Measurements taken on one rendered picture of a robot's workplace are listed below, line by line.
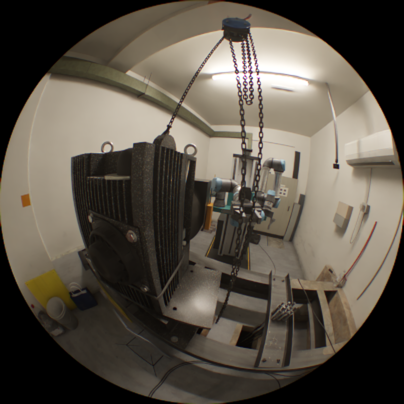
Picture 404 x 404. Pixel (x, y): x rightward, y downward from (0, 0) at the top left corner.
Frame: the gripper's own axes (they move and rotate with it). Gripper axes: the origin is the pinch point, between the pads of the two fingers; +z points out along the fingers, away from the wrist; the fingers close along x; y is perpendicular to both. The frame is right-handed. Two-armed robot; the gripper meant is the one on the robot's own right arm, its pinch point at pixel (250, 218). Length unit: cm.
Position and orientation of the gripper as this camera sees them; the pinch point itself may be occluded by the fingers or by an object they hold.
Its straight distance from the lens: 47.8
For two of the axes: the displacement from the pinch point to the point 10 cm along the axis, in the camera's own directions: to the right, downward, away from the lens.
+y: -0.6, 9.6, 2.9
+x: -9.9, -0.9, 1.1
